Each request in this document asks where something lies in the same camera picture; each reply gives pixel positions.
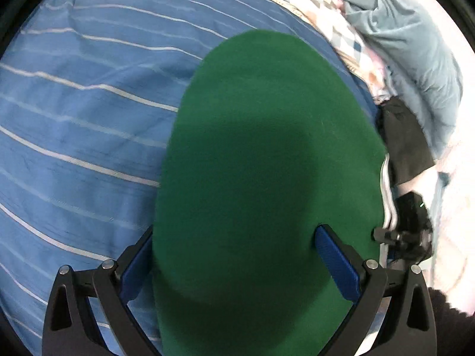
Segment green and cream varsity jacket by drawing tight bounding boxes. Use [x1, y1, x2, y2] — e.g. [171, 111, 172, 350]
[153, 31, 386, 355]

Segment dark grey folded garment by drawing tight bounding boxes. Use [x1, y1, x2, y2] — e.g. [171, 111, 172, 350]
[376, 96, 435, 186]

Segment light blue quilt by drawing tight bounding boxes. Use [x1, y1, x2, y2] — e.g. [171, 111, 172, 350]
[343, 0, 463, 159]

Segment blue striped bed cover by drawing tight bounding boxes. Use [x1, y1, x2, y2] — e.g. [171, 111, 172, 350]
[1, 0, 376, 355]

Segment plaid patterned bed sheet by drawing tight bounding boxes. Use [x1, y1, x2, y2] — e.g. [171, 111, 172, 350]
[271, 0, 392, 104]

